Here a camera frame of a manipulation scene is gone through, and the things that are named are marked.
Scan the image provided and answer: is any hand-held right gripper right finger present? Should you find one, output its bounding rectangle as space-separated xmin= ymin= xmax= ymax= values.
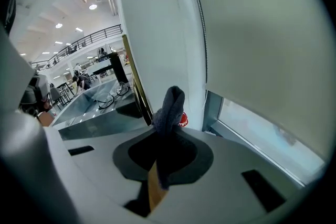
xmin=145 ymin=127 xmax=307 ymax=224

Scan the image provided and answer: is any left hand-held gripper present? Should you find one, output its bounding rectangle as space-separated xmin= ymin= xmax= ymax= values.
xmin=18 ymin=72 xmax=53 ymax=116

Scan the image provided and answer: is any white roller blind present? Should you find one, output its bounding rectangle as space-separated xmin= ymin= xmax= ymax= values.
xmin=181 ymin=0 xmax=332 ymax=161

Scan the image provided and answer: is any black table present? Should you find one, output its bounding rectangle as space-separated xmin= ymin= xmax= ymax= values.
xmin=49 ymin=82 xmax=77 ymax=111

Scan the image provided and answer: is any red round sticker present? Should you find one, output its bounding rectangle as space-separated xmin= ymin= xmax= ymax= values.
xmin=177 ymin=112 xmax=188 ymax=128

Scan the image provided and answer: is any black square post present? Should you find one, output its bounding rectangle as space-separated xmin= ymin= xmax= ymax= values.
xmin=108 ymin=52 xmax=130 ymax=84

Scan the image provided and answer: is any bead pull chain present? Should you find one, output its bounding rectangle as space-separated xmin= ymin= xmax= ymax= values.
xmin=188 ymin=0 xmax=209 ymax=87

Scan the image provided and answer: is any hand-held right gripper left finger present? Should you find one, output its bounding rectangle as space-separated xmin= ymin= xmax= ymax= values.
xmin=44 ymin=125 xmax=158 ymax=224

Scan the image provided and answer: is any black wire frame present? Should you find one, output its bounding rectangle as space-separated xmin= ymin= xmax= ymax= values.
xmin=95 ymin=91 xmax=116 ymax=110
xmin=115 ymin=81 xmax=130 ymax=97

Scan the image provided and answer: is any grey window frame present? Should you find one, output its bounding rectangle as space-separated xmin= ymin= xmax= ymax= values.
xmin=201 ymin=89 xmax=307 ymax=187

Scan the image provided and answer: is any black balcony railing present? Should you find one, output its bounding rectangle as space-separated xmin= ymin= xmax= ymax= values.
xmin=30 ymin=24 xmax=123 ymax=71

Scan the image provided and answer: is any dark grey cloth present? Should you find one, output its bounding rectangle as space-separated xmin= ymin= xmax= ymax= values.
xmin=151 ymin=86 xmax=186 ymax=190

